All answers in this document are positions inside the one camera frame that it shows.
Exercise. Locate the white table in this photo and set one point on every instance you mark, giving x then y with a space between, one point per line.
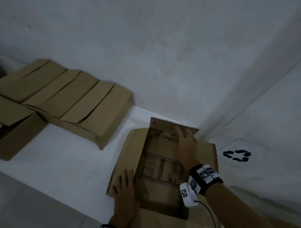
65 164

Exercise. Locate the person's right hand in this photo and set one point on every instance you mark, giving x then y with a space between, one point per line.
188 152

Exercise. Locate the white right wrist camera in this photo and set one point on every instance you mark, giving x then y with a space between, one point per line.
187 195

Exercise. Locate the row of brown cardboard boxes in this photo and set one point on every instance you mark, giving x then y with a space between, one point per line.
70 101

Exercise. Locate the person's right forearm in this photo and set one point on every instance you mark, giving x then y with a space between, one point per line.
230 206

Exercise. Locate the green-lined brown cardboard box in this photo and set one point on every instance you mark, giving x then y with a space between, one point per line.
160 192

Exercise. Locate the black right wristband white markers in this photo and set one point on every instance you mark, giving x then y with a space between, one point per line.
204 176

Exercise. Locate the person's left hand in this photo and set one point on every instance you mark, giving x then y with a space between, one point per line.
124 199

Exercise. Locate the white recycling sign paper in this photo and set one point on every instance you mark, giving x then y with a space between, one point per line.
237 155

